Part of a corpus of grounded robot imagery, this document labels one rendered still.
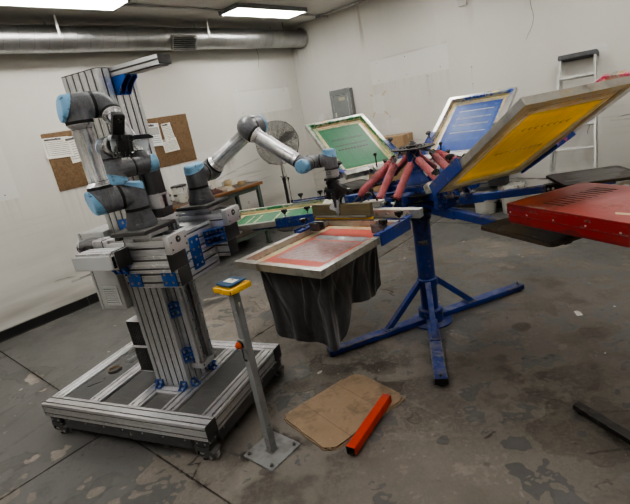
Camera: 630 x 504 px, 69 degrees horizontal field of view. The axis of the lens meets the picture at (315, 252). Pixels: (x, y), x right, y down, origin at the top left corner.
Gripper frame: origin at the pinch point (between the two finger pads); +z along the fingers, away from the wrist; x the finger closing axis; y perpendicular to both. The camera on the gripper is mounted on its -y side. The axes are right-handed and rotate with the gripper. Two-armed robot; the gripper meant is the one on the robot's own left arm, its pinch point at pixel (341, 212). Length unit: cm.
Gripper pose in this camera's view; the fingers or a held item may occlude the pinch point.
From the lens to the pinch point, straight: 254.6
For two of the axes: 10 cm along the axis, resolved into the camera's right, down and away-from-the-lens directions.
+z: 1.7, 9.4, 2.9
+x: -6.3, 3.3, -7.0
